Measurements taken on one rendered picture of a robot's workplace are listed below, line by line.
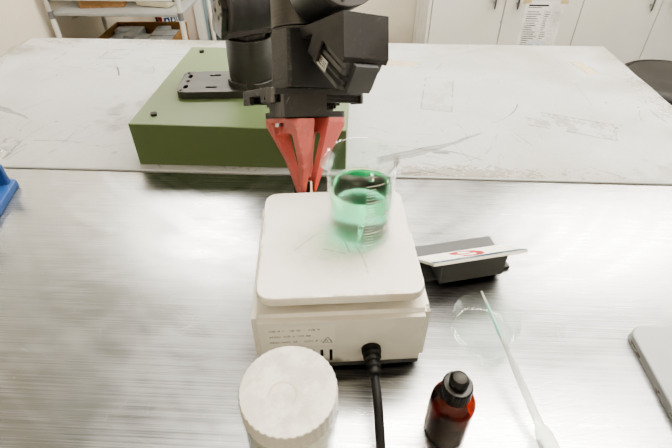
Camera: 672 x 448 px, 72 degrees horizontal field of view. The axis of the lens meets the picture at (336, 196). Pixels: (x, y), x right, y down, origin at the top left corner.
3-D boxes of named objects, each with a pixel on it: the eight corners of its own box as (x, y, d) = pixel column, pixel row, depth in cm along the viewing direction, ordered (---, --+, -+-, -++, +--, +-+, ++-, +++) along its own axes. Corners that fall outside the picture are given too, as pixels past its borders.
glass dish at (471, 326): (496, 302, 42) (501, 286, 41) (527, 354, 38) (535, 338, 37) (440, 312, 41) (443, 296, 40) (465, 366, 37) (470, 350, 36)
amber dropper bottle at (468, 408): (474, 439, 33) (495, 387, 28) (438, 457, 32) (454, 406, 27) (450, 401, 35) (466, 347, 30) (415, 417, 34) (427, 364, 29)
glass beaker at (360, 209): (372, 204, 40) (377, 122, 35) (405, 243, 36) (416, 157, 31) (308, 224, 38) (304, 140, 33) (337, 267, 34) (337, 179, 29)
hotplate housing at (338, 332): (272, 213, 52) (265, 153, 47) (387, 209, 53) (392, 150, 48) (256, 402, 35) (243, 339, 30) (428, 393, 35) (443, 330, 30)
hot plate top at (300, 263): (266, 200, 41) (265, 192, 41) (399, 196, 42) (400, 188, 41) (255, 308, 32) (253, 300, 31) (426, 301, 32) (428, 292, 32)
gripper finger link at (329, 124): (348, 193, 45) (346, 95, 43) (282, 201, 41) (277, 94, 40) (313, 186, 50) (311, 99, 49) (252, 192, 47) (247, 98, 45)
